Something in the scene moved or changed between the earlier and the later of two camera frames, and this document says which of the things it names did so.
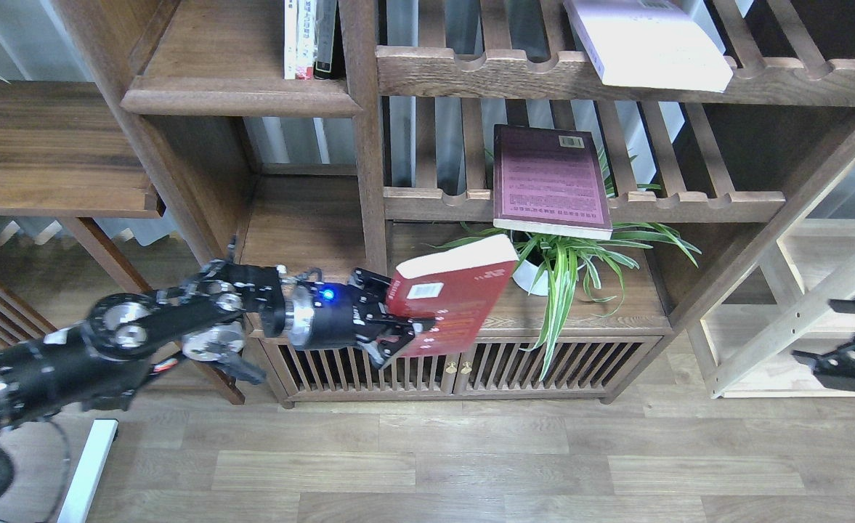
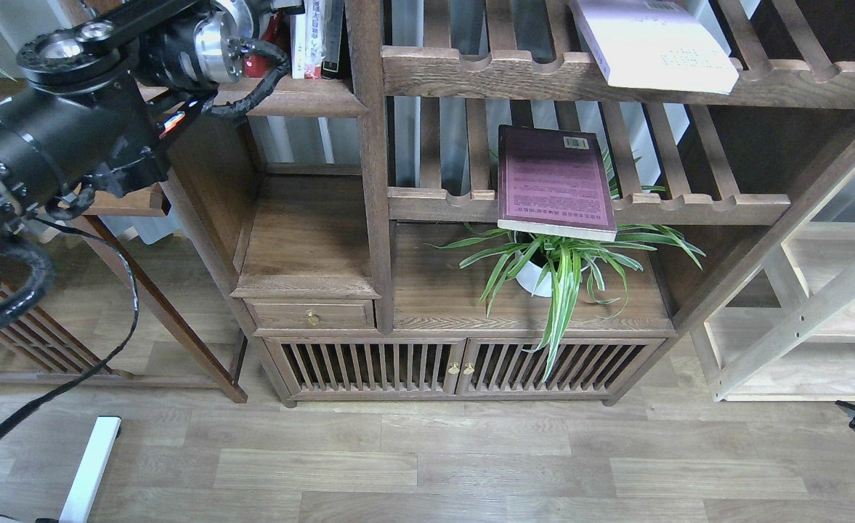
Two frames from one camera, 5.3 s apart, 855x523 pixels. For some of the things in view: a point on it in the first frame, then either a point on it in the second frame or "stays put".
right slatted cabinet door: (585, 366) stays put
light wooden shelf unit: (744, 342) stays put
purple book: (549, 181) stays put
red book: (460, 286) → (277, 31)
